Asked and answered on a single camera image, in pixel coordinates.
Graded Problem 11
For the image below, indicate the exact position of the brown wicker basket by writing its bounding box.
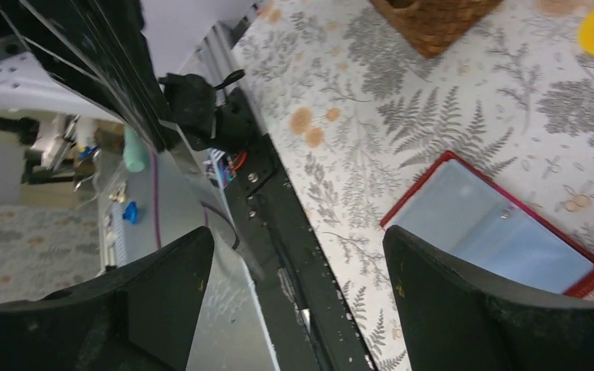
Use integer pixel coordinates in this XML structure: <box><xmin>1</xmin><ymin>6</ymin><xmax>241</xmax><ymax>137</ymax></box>
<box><xmin>370</xmin><ymin>0</ymin><xmax>502</xmax><ymax>59</ymax></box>

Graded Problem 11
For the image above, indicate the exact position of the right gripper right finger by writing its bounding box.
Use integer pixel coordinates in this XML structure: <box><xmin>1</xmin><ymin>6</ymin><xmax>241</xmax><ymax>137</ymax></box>
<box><xmin>383</xmin><ymin>226</ymin><xmax>594</xmax><ymax>370</ymax></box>

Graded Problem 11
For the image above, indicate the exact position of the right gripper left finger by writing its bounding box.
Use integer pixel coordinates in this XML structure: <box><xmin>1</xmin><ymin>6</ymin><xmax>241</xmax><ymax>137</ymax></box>
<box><xmin>0</xmin><ymin>226</ymin><xmax>215</xmax><ymax>370</ymax></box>

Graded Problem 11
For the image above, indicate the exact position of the floral tablecloth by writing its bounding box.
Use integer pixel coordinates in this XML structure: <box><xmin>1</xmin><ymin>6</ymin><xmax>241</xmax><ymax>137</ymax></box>
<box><xmin>233</xmin><ymin>1</ymin><xmax>594</xmax><ymax>370</ymax></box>

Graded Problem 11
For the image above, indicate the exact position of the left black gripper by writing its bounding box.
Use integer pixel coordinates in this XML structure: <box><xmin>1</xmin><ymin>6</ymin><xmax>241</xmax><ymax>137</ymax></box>
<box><xmin>0</xmin><ymin>1</ymin><xmax>179</xmax><ymax>151</ymax></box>

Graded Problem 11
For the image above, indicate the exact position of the red card holder wallet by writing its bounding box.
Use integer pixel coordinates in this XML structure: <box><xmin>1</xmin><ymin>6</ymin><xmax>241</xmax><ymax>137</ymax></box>
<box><xmin>380</xmin><ymin>151</ymin><xmax>594</xmax><ymax>298</ymax></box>

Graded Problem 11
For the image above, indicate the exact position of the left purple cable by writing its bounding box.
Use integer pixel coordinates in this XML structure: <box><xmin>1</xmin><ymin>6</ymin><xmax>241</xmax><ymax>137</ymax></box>
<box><xmin>148</xmin><ymin>151</ymin><xmax>162</xmax><ymax>252</ymax></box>

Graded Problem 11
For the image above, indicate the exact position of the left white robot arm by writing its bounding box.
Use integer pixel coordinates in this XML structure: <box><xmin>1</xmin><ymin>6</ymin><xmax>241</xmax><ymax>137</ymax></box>
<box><xmin>0</xmin><ymin>1</ymin><xmax>254</xmax><ymax>120</ymax></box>

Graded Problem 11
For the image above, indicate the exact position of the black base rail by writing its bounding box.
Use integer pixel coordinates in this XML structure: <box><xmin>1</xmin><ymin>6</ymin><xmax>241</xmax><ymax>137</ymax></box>
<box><xmin>224</xmin><ymin>87</ymin><xmax>377</xmax><ymax>370</ymax></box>

